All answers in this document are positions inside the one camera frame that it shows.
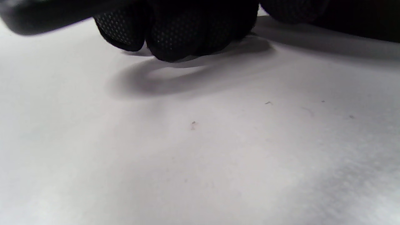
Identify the person's left hand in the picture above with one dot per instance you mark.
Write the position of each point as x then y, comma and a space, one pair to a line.
187, 31

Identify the black frying pan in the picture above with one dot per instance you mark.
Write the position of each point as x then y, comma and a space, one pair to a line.
343, 18

